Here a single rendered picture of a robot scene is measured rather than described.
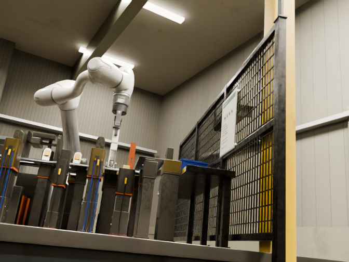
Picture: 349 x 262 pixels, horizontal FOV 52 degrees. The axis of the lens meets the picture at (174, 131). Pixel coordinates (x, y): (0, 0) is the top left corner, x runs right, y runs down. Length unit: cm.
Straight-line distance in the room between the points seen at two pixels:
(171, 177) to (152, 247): 61
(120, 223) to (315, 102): 416
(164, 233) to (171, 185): 20
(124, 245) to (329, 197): 400
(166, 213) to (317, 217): 351
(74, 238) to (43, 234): 8
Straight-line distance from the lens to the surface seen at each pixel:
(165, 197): 160
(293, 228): 137
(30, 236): 96
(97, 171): 151
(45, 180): 172
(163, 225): 159
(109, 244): 101
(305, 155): 519
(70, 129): 241
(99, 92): 889
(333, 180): 484
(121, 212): 151
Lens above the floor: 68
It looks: 18 degrees up
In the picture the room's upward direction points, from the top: 6 degrees clockwise
